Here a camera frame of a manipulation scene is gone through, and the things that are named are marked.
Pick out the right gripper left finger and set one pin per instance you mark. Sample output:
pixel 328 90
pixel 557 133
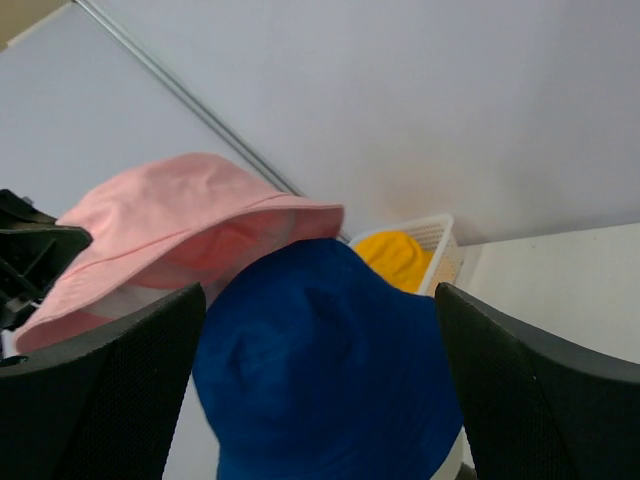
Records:
pixel 103 404

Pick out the white perforated plastic basket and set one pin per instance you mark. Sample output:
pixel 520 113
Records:
pixel 433 233

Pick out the yellow bucket hat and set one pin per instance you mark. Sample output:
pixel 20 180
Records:
pixel 397 257

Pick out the blue bucket hat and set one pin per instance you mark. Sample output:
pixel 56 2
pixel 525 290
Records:
pixel 311 366

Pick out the left aluminium frame post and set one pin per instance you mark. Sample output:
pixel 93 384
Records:
pixel 162 72

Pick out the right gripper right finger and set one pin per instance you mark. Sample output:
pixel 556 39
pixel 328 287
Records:
pixel 537 406

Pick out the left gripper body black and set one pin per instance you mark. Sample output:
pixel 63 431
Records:
pixel 35 252

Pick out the pink bucket hat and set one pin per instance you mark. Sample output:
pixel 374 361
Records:
pixel 162 226

